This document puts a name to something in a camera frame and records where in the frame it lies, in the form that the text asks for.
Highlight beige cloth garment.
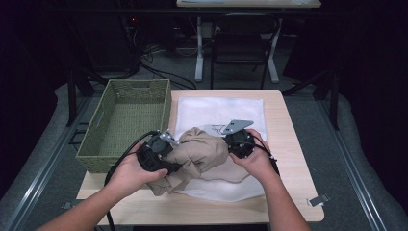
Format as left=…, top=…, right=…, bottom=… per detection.
left=146, top=126, right=251, bottom=197

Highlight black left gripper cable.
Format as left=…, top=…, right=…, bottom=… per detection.
left=104, top=130, right=160, bottom=231

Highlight green woven basket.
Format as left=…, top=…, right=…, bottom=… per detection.
left=75, top=78, right=172, bottom=174

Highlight person's right hand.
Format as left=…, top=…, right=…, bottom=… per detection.
left=229, top=128, right=280, bottom=186

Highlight person's left hand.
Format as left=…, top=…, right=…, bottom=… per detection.
left=107, top=141, right=169, bottom=198

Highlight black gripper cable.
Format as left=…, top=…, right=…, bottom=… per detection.
left=252, top=135, right=281, bottom=177
left=104, top=130, right=160, bottom=231

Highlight white mesh laundry bag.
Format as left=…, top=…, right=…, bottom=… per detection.
left=172, top=96, right=268, bottom=203

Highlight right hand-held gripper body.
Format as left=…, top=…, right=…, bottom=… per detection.
left=221, top=119, right=256, bottom=159

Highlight black folding chair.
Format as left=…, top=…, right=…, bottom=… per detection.
left=210, top=13, right=280, bottom=90

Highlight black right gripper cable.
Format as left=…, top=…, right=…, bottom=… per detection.
left=252, top=135, right=281, bottom=177

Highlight black metal stand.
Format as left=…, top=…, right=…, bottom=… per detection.
left=282, top=66, right=341, bottom=131
left=65, top=64, right=107, bottom=128

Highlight metal floor rail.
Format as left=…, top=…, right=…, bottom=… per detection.
left=3, top=95, right=94, bottom=231
left=316, top=95, right=388, bottom=231

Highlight black floor cables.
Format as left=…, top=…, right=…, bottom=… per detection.
left=140, top=44, right=198, bottom=90

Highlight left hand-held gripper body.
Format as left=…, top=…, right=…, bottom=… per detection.
left=137, top=129, right=181, bottom=172

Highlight wooden desk with white legs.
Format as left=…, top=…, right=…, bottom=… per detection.
left=176, top=0, right=322, bottom=84

